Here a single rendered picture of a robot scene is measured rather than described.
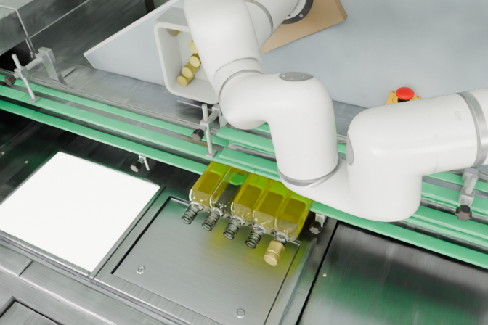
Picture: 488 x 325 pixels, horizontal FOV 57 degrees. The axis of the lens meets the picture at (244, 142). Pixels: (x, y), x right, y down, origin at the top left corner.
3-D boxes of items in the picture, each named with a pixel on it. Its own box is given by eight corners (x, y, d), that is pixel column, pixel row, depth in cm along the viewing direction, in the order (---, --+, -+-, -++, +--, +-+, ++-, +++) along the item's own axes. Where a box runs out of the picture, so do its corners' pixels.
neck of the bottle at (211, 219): (211, 214, 110) (201, 228, 107) (210, 206, 108) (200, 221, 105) (221, 217, 109) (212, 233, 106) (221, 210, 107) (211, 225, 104)
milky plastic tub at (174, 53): (182, 76, 133) (166, 93, 128) (169, 6, 118) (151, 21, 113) (234, 89, 127) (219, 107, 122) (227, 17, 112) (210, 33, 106)
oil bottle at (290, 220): (302, 178, 120) (271, 240, 106) (303, 164, 116) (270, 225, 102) (322, 184, 118) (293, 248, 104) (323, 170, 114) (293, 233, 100)
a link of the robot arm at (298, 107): (229, 140, 69) (247, 199, 57) (208, 61, 62) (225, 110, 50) (312, 117, 70) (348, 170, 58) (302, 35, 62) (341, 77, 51)
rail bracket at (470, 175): (458, 172, 96) (449, 217, 88) (468, 147, 91) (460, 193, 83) (478, 177, 95) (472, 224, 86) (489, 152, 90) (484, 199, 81)
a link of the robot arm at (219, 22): (224, 129, 68) (189, 33, 59) (205, 67, 88) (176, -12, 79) (283, 109, 68) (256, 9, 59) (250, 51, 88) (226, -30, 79)
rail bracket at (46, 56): (66, 70, 153) (16, 109, 138) (49, 26, 141) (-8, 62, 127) (77, 73, 151) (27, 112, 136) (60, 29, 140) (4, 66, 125)
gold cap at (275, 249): (271, 247, 103) (263, 262, 100) (270, 238, 101) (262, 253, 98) (285, 252, 102) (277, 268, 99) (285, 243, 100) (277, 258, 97)
